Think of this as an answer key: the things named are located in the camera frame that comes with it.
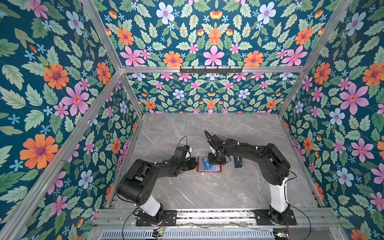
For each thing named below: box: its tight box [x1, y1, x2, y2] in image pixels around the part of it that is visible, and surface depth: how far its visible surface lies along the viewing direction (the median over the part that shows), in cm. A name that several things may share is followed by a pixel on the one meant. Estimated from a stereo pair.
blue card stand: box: [233, 156, 243, 168], surface depth 92 cm
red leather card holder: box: [196, 156, 224, 173], surface depth 92 cm
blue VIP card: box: [202, 157, 213, 170], surface depth 92 cm
